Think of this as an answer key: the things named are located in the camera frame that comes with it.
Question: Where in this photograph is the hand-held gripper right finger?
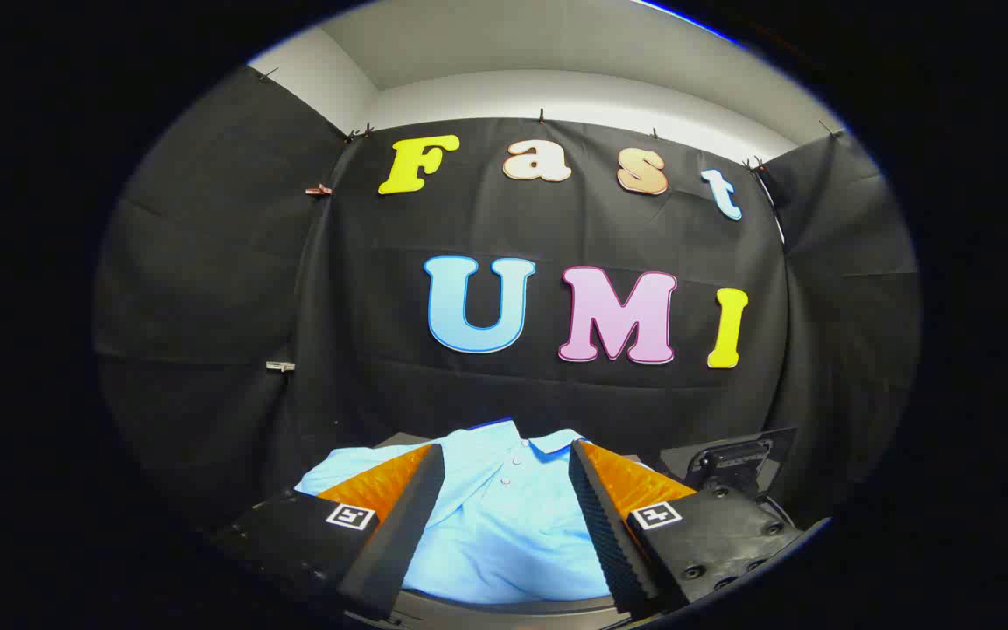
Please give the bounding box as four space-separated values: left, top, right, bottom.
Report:
567 439 811 620

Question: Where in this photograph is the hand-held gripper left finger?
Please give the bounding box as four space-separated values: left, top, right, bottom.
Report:
206 442 446 620

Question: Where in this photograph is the light blue polo shirt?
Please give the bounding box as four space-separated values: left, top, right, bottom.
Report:
294 419 614 605

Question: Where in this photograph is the black backdrop cloth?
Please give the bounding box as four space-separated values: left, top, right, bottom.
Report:
93 66 921 535

